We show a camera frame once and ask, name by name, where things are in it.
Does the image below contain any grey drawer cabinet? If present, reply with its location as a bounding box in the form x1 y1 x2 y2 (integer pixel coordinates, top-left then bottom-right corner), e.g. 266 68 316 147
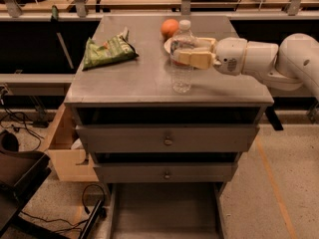
65 15 273 239

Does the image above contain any upper grey drawer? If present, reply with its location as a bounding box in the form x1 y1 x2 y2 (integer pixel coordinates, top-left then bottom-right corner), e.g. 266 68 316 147
76 125 259 153

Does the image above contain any lower grey drawer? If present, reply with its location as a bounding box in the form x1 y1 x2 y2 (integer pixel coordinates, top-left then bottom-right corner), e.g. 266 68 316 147
94 162 237 183

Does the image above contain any black cable loop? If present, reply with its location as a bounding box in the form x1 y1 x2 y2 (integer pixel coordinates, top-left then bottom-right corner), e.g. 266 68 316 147
81 183 108 216

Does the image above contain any dark brown chair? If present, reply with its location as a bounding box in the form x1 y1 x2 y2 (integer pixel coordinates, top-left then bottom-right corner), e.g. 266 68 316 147
0 130 51 235

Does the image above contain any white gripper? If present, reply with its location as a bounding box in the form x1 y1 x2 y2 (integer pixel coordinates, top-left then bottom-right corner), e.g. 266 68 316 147
172 37 247 76

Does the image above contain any orange fruit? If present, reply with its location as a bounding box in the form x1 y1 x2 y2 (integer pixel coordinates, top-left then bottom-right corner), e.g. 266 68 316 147
160 19 178 39

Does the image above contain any black floor cable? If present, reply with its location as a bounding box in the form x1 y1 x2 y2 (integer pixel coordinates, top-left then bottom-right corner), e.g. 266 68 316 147
0 87 46 151

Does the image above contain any green handled tool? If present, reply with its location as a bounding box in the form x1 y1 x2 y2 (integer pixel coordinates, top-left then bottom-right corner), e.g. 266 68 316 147
51 5 74 70

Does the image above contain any clear plastic water bottle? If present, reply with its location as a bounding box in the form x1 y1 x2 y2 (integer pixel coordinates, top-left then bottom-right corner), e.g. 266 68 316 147
169 20 195 94

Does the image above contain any light wooden box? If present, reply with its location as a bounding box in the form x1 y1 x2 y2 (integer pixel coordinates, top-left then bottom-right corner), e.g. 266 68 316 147
42 104 98 182

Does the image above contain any white paper bowl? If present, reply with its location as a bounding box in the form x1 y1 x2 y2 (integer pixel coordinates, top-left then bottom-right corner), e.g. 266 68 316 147
163 38 212 54

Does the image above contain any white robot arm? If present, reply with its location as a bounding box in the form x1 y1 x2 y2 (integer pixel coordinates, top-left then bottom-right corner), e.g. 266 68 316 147
165 33 319 99

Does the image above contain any green chip bag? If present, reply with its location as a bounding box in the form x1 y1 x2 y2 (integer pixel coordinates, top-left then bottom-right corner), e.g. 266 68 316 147
83 27 139 71

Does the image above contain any grey drawer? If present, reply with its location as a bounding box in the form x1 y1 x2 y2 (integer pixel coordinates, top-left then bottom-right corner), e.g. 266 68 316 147
94 162 237 183
76 125 259 153

